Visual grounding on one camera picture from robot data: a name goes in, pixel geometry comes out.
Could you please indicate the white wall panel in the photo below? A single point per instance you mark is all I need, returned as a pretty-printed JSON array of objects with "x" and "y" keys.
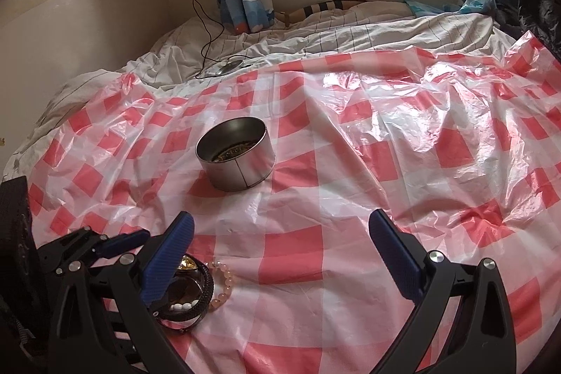
[{"x": 87, "y": 32}]

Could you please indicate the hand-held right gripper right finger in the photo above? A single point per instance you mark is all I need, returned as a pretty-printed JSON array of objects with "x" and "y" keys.
[{"x": 394, "y": 255}]

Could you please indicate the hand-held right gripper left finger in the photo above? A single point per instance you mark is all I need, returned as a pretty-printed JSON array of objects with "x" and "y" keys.
[{"x": 168, "y": 264}]

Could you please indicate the round grey device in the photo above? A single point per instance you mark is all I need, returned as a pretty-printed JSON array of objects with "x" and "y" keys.
[{"x": 230, "y": 67}]

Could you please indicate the striped pillow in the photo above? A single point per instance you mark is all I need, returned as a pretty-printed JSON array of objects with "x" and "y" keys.
[{"x": 320, "y": 7}]

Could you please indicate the yellow gem jewelry piece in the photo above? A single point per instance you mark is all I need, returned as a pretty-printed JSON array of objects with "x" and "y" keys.
[{"x": 188, "y": 264}]

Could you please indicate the white striped quilt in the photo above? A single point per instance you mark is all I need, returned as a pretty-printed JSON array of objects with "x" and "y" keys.
[{"x": 350, "y": 34}]

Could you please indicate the black bangle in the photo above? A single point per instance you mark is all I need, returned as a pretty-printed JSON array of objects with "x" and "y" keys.
[{"x": 206, "y": 290}]

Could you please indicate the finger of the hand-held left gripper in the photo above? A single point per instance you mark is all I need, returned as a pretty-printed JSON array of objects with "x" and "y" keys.
[{"x": 127, "y": 241}]

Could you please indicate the pile of mixed jewelry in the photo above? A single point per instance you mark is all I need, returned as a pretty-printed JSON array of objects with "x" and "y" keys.
[{"x": 232, "y": 152}]

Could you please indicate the round metal tin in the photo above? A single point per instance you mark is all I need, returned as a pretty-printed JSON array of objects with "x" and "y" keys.
[{"x": 239, "y": 172}]

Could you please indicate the black plastic bag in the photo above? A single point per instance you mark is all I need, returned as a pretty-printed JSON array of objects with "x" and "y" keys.
[{"x": 537, "y": 6}]

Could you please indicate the blue plastic bag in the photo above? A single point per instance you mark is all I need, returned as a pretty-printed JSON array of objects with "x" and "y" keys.
[{"x": 475, "y": 3}]

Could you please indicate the red white checked plastic sheet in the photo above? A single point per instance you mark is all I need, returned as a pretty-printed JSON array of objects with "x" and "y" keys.
[{"x": 350, "y": 181}]

